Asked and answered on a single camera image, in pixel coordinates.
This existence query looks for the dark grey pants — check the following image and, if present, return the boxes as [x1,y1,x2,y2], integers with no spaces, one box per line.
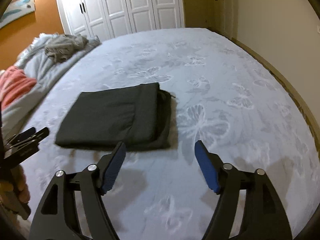
[55,82,171,151]

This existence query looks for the person's left hand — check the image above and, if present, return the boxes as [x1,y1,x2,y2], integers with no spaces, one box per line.
[1,165,30,204]

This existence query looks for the coral pink towel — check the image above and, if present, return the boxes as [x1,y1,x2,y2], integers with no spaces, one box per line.
[1,66,37,111]

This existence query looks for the grey blanket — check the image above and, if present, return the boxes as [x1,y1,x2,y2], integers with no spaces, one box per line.
[2,34,101,137]

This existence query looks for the grey crumpled garment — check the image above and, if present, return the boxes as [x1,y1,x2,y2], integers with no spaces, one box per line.
[44,34,88,63]

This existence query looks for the white panelled wardrobe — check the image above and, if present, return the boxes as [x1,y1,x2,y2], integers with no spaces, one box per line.
[56,0,185,41]

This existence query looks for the teal feather wall picture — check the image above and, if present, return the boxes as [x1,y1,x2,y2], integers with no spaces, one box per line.
[0,0,35,29]

